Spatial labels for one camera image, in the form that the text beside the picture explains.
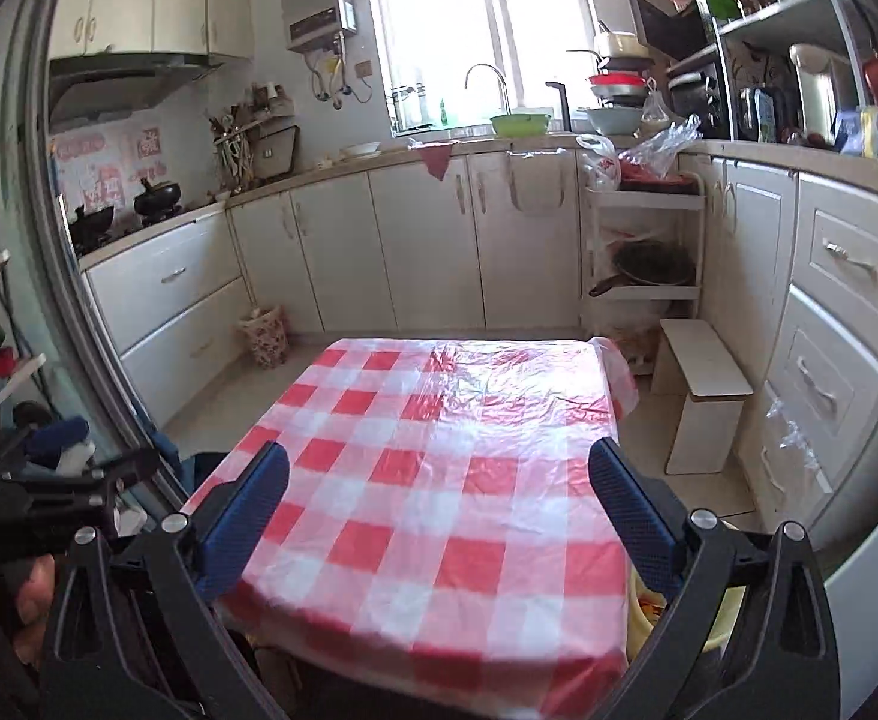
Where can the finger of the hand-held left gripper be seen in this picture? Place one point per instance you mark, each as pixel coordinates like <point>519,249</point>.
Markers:
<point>109,469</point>

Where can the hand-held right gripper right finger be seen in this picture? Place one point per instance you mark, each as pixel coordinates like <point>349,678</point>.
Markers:
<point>630,510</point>

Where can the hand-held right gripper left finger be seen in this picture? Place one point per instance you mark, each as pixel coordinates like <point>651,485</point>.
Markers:
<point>248,517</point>

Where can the yellow bin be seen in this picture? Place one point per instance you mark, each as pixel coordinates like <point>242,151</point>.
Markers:
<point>645,619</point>

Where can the person's left hand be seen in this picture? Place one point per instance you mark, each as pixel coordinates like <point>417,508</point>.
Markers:
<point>34,600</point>

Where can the white wooden stool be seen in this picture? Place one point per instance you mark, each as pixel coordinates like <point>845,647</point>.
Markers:
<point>698,397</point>

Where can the white two-drawer cabinet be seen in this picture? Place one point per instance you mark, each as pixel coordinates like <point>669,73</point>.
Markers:
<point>161,315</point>

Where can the floral wastebasket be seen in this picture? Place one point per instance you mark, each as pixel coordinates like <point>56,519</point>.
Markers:
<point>266,341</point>

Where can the red white checkered tablecloth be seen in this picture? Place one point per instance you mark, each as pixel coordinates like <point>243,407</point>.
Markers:
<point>439,480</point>

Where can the black wok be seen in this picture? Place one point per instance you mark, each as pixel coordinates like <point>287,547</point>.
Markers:
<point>93,225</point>

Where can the dark frying pan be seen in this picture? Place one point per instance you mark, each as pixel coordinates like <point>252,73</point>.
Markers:
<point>653,266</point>

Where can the black cooking pot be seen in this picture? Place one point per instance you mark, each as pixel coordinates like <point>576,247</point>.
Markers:
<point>158,201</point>

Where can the white panelled drawer cabinet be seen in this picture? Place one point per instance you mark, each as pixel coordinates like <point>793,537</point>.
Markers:
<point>821,300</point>

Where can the white trolley rack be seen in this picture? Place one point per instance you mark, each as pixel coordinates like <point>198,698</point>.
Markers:
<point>645,202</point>

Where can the white door cabinet row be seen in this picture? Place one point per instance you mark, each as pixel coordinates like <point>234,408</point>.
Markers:
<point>409,240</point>

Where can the utensil rack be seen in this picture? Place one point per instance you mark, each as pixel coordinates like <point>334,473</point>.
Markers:
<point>248,142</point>

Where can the clear plastic bags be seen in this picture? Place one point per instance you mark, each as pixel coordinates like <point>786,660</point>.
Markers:
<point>656,150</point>

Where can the range hood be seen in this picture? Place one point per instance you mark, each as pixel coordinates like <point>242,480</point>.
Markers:
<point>124,86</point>

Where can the white bowl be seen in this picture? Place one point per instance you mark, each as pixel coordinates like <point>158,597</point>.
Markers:
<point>360,150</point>

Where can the green basin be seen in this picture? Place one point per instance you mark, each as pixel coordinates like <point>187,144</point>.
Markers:
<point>520,124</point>

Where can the pink hanging rag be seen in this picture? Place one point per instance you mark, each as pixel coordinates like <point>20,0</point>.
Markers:
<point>434,159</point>

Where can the stack of bowls and basins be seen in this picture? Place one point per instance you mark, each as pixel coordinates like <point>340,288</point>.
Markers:
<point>617,101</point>

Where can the black toaster oven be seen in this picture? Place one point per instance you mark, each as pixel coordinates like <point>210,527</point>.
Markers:
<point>698,105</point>

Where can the black tap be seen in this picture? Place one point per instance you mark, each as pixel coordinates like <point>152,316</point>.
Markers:
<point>563,105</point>

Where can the chrome sink faucet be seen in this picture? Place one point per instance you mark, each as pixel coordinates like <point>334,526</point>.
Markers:
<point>488,75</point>

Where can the white thermos jug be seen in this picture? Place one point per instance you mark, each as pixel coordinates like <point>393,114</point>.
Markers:
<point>821,94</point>

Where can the grey water heater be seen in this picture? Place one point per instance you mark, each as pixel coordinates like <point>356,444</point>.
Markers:
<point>317,4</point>

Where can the window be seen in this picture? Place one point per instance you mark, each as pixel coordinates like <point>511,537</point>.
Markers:
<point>484,15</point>

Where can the white shelf unit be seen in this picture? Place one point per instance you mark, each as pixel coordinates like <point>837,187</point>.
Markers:
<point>784,15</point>

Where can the dark metal door frame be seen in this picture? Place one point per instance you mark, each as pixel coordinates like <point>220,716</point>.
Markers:
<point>57,315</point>

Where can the red white wall stickers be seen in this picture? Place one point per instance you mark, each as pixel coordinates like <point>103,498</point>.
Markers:
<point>105,165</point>

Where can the white wall cabinets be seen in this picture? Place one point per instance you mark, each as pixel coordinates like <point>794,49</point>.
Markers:
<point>154,7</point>

